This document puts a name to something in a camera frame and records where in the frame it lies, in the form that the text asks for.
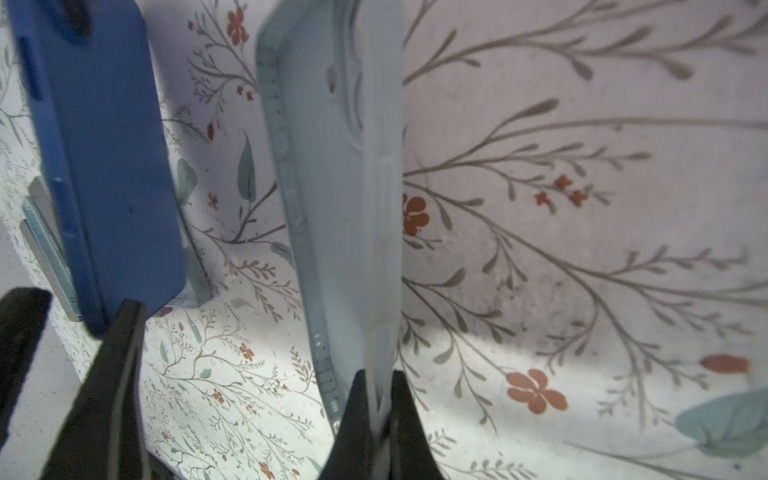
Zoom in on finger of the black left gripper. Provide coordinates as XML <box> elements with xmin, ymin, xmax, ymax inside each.
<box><xmin>1</xmin><ymin>287</ymin><xmax>53</xmax><ymax>444</ymax></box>
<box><xmin>41</xmin><ymin>300</ymin><xmax>150</xmax><ymax>479</ymax></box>

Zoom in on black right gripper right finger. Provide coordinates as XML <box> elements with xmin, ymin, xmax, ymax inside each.
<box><xmin>389</xmin><ymin>370</ymin><xmax>443</xmax><ymax>480</ymax></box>

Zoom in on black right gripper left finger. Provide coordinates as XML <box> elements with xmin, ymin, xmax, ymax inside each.
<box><xmin>318</xmin><ymin>370</ymin><xmax>373</xmax><ymax>480</ymax></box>

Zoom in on black phone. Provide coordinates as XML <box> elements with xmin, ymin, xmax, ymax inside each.
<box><xmin>8</xmin><ymin>1</ymin><xmax>186</xmax><ymax>336</ymax></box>
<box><xmin>20</xmin><ymin>176</ymin><xmax>83</xmax><ymax>322</ymax></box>

